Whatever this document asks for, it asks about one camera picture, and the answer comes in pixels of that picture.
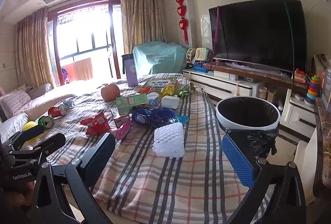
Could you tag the green drink can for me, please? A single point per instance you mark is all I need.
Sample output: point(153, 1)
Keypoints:
point(46, 121)

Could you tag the white red rattle toy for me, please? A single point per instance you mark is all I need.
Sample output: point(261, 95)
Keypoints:
point(190, 54)

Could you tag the brown marble top cabinet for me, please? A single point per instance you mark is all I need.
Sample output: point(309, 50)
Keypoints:
point(322, 136)

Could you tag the pink toy spoon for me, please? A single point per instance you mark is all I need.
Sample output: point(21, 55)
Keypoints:
point(235, 88)

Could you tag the black television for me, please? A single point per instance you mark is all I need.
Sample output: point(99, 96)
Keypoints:
point(258, 35)

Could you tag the teal cloth covered furniture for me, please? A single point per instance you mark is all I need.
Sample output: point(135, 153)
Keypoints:
point(159, 57)

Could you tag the white bin black liner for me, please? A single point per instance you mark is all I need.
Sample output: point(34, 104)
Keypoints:
point(248, 110)

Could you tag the white foam block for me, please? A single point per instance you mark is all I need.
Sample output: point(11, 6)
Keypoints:
point(169, 102)

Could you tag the brown round fruit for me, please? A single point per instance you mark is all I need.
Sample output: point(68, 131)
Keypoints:
point(110, 92)

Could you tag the red heart hanging decoration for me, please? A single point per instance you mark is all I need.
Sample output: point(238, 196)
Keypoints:
point(181, 6)

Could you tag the pink striped pillow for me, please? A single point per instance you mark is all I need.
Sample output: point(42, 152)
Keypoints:
point(15, 101)

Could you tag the beige patterned curtain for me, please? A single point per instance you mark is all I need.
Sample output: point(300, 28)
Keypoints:
point(33, 45)
point(141, 19)

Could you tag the green snack packet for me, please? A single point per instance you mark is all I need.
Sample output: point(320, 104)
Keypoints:
point(185, 90)

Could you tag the red crushed can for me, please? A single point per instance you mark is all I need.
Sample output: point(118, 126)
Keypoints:
point(57, 111)

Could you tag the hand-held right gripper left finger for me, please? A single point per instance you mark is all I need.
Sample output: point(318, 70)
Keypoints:
point(100, 151)

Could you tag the grey pillow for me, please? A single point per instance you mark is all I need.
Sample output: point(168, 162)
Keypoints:
point(38, 89)

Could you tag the crumpled silver wrapper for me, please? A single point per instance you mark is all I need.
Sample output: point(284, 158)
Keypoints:
point(68, 103)

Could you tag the red snack packet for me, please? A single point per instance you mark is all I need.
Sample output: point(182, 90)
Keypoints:
point(95, 125)

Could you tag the pink snack packet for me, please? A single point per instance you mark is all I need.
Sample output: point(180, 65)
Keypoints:
point(124, 130)

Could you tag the blue plastic bag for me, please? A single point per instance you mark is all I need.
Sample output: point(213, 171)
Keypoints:
point(152, 115)

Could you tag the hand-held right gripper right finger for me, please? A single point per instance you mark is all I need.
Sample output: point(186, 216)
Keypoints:
point(238, 162)

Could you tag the red toy piano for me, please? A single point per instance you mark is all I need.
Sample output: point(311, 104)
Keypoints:
point(299, 75)

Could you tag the purple drink bottle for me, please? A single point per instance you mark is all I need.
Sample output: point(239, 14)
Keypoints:
point(132, 71)

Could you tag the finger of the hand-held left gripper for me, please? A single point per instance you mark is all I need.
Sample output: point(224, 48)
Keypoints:
point(53, 142)
point(31, 133)

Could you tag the teal plastic wrapper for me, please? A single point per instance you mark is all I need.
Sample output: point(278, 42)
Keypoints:
point(182, 119)

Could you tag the yellow foam fruit net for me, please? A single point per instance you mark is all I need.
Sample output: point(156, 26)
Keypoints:
point(29, 126)

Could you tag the white flat box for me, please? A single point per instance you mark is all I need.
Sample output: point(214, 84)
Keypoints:
point(222, 74)

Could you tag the small white case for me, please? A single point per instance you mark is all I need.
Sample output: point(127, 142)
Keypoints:
point(297, 96)

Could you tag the toy phone set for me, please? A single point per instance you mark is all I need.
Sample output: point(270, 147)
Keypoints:
point(201, 54)

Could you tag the white tv cabinet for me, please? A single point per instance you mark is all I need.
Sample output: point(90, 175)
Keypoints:
point(219, 84)

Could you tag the red hanging cloth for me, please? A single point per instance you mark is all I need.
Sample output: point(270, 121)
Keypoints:
point(79, 68)

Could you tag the white round trash bin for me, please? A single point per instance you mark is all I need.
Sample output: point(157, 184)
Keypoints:
point(225, 118)

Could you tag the white foam fruit net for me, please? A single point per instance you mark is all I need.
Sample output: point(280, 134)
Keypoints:
point(168, 142)

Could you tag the yellow gold snack packet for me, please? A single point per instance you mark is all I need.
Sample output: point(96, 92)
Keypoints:
point(169, 90)

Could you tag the round beige container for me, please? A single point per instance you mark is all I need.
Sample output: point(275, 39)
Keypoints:
point(262, 92)

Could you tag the green drink carton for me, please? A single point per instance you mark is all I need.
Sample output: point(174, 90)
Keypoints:
point(132, 103)

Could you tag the sliding glass door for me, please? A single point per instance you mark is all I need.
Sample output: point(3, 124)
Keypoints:
point(85, 32)

